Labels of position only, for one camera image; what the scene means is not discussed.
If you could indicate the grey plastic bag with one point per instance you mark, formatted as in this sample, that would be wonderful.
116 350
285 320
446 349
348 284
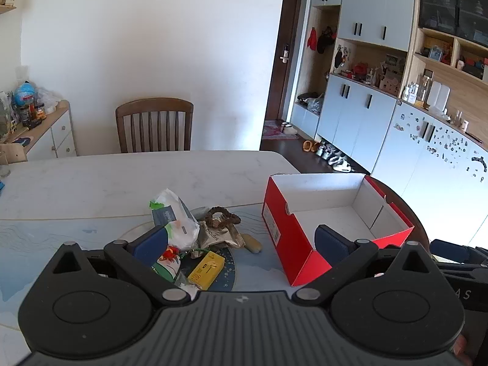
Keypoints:
315 105

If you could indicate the person's right hand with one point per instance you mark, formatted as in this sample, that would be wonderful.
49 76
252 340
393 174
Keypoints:
462 347

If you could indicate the patterned red rug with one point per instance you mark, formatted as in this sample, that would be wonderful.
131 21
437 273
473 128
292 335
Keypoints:
272 129

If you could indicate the small yellow box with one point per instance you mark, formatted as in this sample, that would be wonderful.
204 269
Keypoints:
206 270

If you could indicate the correction tape dispenser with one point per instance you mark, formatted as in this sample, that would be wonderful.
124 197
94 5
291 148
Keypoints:
252 244

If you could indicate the white and wood sideboard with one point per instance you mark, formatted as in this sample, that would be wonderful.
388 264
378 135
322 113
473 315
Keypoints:
57 133

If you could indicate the red cardboard shoe box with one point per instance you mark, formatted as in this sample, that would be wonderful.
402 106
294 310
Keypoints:
301 251

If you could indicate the red toy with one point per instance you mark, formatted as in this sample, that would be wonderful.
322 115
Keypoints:
360 69

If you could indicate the printed blue table mat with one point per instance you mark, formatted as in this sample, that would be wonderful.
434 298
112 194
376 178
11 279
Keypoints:
57 232

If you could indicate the clear plastic bag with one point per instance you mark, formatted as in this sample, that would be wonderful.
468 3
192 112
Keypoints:
49 101

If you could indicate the dark brown door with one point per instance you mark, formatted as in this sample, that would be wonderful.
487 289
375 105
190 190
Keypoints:
286 26

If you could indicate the brown wooden chair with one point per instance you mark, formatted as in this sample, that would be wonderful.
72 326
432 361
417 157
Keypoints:
152 106

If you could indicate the dark folded clothes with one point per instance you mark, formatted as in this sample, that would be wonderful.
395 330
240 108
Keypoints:
307 98

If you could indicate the row of sneakers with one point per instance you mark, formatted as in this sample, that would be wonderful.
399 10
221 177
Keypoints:
337 160

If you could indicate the cartoon figure picture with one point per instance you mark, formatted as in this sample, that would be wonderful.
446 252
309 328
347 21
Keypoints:
340 58

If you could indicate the group of cabinet magnets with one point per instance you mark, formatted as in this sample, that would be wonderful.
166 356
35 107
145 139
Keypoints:
450 145

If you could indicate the black hanging bag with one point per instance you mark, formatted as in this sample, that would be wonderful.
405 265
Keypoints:
325 40

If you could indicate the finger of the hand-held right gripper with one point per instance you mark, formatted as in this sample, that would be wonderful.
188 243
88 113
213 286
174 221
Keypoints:
448 247

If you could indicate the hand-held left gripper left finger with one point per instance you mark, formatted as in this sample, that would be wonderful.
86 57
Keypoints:
152 243

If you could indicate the white counter containers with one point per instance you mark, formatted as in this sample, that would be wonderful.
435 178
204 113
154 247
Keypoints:
438 94

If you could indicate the wooden model house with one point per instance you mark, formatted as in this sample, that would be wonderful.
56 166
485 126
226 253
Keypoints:
389 82

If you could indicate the orange slippers pair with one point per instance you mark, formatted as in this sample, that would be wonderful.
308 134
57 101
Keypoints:
310 146

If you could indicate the colourful building block model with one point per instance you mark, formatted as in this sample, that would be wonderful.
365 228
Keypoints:
32 116

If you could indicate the white and wood cabinet wall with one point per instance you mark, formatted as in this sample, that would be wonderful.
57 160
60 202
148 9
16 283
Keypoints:
366 11

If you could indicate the light wooden stand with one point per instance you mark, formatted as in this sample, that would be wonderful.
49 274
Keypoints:
13 153

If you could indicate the clear drinking glass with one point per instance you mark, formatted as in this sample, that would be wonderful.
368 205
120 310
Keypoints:
4 166

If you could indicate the wooden wall shelf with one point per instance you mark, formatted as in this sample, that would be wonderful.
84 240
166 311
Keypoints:
7 9

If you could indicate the white slippers pair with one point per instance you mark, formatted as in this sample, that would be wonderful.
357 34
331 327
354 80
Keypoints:
289 129

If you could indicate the silver snack packet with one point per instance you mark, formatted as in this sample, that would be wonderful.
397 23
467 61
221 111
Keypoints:
219 236

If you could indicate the green embroidered pouch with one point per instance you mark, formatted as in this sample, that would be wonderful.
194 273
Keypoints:
169 265

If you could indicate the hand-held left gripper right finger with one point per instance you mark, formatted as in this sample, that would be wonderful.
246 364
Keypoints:
331 243

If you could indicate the red hanging hat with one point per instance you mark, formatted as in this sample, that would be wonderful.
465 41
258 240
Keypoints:
312 39

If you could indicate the white tissue packet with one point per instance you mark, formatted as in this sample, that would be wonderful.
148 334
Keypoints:
179 213

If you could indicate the white plastic wrap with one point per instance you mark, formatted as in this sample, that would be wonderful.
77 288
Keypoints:
185 284

